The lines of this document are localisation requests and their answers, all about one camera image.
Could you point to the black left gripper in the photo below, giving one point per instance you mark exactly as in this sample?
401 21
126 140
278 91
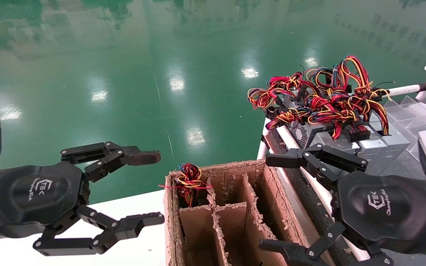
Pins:
31 195

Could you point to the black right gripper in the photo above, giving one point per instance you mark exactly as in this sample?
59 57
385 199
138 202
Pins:
383 210

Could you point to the brown cardboard box with dividers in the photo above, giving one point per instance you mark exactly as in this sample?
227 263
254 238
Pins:
231 225

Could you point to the clear plastic divider tray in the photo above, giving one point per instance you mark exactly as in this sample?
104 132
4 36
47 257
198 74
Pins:
420 114

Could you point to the long white frame pipe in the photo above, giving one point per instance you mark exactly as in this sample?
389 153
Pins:
288 137

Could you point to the short white frame pipe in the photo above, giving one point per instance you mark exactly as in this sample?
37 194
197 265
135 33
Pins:
261 151
405 89

